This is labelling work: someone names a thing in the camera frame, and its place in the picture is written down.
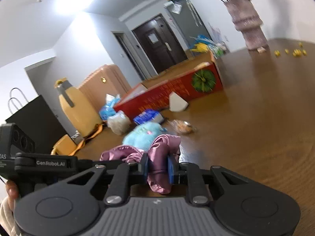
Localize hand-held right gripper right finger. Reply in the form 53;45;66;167
167;155;249;204

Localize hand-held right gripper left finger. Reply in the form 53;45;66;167
65;153;149;206

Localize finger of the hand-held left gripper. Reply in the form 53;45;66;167
77;159;118;174

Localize purple satin cloth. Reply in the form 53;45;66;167
100;134;181;194

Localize red cardboard box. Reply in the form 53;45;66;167
114;50;224;120

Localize person's left hand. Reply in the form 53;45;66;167
5;180;19;201

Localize light blue plush toy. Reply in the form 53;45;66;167
122;122;168;151

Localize clear cookie snack packet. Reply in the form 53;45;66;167
170;119;197;134

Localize black paper shopping bag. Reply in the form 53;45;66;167
5;88;67;148

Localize blue white packet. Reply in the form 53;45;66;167
133;109;164;126

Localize white plastic bag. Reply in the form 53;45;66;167
107;111;132;135

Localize yellow thermos jug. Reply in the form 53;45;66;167
54;78;102;138

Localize blue tissue pack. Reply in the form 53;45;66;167
99;93;121;121

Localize white triangular object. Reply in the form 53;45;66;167
169;91;189;112

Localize pink ribbed suitcase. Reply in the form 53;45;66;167
78;64;132;104

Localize dark brown entrance door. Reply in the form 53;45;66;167
132;14;189;74

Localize grey side door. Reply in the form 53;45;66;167
112;31;145;79

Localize blue and yellow bags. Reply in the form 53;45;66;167
189;36;227;58

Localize grey refrigerator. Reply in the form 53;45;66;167
164;0;214;54

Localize folded white umbrella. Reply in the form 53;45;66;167
186;0;202;26

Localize pink textured vase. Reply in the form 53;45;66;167
224;0;269;51

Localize scattered yellow flower buds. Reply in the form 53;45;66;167
274;43;308;57

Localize orange leather strap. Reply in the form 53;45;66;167
74;124;104;153

